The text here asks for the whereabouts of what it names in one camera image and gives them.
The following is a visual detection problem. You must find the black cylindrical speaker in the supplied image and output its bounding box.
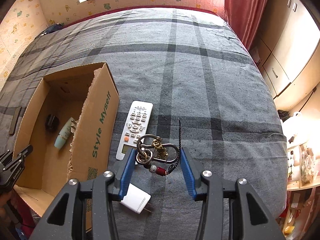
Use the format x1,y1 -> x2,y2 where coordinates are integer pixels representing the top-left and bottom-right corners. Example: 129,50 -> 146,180
45,114 -> 60,132

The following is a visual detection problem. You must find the wooden shelf with clutter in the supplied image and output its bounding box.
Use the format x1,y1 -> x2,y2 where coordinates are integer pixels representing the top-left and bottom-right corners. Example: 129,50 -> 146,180
277,141 -> 319,239

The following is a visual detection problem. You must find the person left hand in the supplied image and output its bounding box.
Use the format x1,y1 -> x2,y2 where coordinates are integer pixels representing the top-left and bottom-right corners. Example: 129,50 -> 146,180
0,189 -> 18,222

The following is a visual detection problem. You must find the brown cardboard box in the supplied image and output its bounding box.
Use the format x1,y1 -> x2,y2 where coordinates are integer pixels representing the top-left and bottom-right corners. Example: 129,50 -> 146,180
14,62 -> 119,216

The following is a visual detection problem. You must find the white remote control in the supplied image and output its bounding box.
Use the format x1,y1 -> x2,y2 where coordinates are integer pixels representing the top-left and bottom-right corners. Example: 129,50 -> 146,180
116,101 -> 153,160

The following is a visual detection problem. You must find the small white plug adapter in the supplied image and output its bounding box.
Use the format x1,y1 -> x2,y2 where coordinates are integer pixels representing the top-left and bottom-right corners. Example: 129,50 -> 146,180
71,120 -> 79,133

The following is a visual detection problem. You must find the black smartphone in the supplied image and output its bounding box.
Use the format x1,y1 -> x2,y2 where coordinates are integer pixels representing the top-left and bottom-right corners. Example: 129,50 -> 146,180
9,106 -> 22,135

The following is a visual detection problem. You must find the metal keyring with beads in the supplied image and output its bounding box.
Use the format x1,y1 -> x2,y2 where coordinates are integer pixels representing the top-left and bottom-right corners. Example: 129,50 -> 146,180
136,122 -> 181,177

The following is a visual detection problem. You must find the dark blue cloth bundle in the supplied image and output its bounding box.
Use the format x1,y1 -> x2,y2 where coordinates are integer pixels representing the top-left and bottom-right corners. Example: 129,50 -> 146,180
40,23 -> 63,35

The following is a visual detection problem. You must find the white plastic bag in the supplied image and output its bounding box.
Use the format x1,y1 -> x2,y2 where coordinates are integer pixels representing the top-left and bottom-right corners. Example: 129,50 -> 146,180
281,112 -> 312,150

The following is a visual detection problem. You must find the cream wardrobe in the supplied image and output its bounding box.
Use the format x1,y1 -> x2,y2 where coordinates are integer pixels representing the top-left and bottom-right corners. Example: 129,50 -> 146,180
249,0 -> 319,111

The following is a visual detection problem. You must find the mint green tube bottle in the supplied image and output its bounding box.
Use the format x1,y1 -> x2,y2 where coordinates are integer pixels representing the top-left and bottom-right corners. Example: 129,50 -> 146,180
54,117 -> 74,150

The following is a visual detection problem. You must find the red curtain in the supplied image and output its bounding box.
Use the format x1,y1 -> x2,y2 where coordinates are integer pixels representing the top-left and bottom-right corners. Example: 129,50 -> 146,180
223,0 -> 267,50

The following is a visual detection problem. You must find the large white charger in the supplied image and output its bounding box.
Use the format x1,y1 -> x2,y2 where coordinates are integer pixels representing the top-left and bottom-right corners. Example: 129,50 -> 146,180
120,184 -> 152,214

